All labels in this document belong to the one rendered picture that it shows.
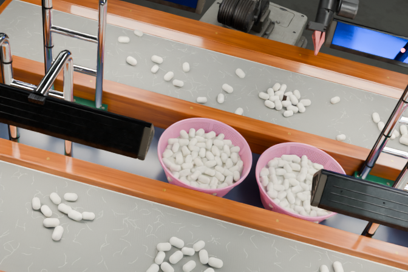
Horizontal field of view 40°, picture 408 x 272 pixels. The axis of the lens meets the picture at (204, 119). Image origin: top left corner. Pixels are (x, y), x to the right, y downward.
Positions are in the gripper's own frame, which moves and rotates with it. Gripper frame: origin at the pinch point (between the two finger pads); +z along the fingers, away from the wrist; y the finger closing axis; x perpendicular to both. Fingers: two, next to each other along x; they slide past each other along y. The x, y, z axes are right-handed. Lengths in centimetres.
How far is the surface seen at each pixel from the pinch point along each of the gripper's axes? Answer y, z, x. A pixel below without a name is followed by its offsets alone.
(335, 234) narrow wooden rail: 11, 55, -39
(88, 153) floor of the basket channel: -60, 51, -26
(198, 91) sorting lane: -34.6, 23.7, -10.6
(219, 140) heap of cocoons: -24, 38, -23
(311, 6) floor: 10, -73, 170
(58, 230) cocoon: -55, 70, -53
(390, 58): 15.5, 6.1, -35.9
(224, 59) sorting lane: -29.4, 9.3, 1.8
